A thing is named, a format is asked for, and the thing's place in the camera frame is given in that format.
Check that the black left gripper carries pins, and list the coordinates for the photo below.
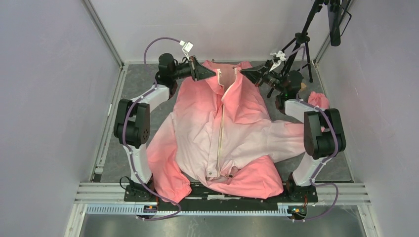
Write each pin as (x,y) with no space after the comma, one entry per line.
(197,71)

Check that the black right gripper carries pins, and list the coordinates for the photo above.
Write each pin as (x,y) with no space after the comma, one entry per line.
(255,73)

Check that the pink zip-up jacket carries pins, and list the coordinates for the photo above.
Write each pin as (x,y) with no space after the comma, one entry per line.
(220,133)

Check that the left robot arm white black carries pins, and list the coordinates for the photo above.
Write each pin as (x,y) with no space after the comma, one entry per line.
(133,120)

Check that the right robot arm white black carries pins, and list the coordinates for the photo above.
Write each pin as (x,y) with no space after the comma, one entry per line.
(323,134)

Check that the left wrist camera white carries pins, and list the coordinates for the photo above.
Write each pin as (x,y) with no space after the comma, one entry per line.
(186,47)

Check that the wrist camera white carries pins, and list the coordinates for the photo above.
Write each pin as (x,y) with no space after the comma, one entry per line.
(186,47)
(277,59)

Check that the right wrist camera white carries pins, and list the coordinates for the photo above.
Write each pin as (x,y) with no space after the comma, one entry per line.
(277,59)

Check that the black camera tripod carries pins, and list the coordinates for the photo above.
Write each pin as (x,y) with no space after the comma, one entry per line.
(300,42)

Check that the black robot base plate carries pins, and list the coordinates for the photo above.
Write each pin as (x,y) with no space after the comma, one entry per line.
(204,199)

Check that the white slotted cable duct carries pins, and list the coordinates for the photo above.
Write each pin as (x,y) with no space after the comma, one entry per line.
(142,210)

